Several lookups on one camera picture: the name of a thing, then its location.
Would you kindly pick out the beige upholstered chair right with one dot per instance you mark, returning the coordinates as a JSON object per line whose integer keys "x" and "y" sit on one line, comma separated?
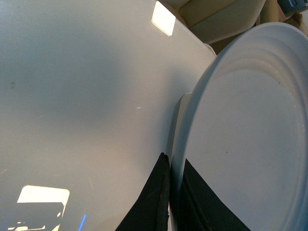
{"x": 215, "y": 20}

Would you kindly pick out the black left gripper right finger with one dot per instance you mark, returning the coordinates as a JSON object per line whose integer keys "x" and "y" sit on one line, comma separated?
{"x": 201, "y": 209}

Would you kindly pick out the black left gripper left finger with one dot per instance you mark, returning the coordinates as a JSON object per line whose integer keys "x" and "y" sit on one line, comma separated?
{"x": 150, "y": 211}

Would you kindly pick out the light blue round plate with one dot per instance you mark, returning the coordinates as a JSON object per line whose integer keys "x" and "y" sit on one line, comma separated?
{"x": 244, "y": 130}

